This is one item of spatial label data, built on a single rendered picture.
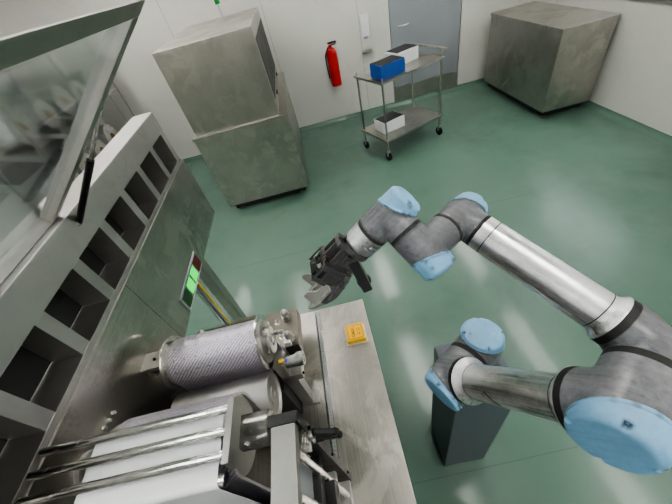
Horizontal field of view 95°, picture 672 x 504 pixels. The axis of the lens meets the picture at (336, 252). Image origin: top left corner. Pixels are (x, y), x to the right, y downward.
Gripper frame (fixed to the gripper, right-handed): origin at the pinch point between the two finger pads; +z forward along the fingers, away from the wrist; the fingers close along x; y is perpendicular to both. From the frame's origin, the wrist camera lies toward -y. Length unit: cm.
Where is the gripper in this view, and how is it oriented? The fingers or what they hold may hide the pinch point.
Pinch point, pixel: (313, 299)
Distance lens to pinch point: 79.7
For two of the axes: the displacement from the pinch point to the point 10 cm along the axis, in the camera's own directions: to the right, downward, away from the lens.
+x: 1.5, 6.8, -7.2
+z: -6.1, 6.4, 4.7
